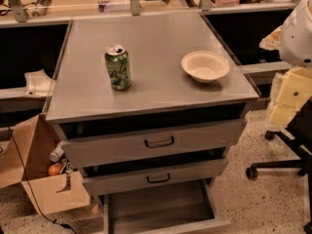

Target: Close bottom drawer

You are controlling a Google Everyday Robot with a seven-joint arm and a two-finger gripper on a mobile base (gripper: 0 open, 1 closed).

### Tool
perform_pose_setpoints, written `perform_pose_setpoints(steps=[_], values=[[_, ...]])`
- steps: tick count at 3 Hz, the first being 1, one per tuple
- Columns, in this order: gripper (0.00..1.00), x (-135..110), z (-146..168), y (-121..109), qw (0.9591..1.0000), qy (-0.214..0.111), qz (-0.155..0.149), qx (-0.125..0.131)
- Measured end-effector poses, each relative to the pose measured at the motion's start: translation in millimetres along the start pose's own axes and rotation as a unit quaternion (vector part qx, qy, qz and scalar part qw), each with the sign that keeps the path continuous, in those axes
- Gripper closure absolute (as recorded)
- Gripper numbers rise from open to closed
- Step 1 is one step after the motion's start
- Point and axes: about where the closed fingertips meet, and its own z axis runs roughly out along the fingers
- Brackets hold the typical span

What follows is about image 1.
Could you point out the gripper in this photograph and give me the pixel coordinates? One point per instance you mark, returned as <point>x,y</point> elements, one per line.
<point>297,36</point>

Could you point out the grey drawer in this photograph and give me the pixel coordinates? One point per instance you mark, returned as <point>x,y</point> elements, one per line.
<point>182,208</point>
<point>110,149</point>
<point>109,184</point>

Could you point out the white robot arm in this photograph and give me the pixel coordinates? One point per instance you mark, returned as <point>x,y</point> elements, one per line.
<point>293,39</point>

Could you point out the grey drawer cabinet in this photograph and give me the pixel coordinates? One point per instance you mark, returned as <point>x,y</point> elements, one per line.
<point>161,96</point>

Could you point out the white bowl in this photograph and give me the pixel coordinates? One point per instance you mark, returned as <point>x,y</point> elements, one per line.
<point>204,66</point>

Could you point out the green soda can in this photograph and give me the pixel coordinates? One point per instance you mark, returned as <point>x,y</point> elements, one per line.
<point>118,67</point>

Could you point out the white bottle in box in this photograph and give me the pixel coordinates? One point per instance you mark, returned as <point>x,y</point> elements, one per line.
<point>56,154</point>

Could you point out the orange fruit in box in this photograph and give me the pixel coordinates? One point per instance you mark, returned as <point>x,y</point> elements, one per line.
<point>54,170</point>

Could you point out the white plastic part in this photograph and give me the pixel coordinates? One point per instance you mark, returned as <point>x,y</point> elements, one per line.
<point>38,84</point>

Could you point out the grey handheld device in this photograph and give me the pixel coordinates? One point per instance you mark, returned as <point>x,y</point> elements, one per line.
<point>41,8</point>

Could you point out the brown cardboard box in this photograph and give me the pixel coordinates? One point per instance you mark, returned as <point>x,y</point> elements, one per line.
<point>26,161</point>

